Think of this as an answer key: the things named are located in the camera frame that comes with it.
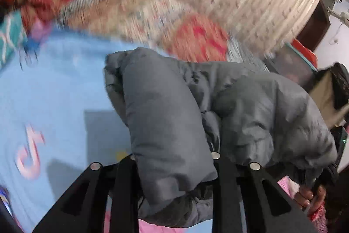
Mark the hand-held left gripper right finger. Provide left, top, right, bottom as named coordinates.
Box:
left=211, top=151, right=318, bottom=233

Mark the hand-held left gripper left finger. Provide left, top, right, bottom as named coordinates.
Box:
left=32, top=154, right=141, bottom=233

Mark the grey puffer jacket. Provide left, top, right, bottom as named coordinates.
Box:
left=104, top=47, right=339, bottom=228

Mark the person's right hand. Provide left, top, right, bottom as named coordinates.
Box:
left=294, top=185, right=327, bottom=214

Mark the beige fabric organizer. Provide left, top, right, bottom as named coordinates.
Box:
left=308, top=66, right=340, bottom=124

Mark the black printed garment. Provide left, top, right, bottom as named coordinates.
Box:
left=330, top=62, right=349, bottom=109

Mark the clear storage box teal lid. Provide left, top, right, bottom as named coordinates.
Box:
left=273, top=45, right=314, bottom=86

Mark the red flat packet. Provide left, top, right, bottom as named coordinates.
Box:
left=290, top=39, right=318, bottom=70

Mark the blue cartoon pig bedsheet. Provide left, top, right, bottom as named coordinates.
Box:
left=0, top=28, right=303, bottom=233

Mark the dark wooden wardrobe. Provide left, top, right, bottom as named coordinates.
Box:
left=296, top=0, right=332, bottom=53

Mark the patchwork patterned quilt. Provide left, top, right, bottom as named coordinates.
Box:
left=5, top=0, right=270, bottom=70

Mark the teal wave pattern cloth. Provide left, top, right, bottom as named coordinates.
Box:
left=0, top=10, right=29, bottom=70

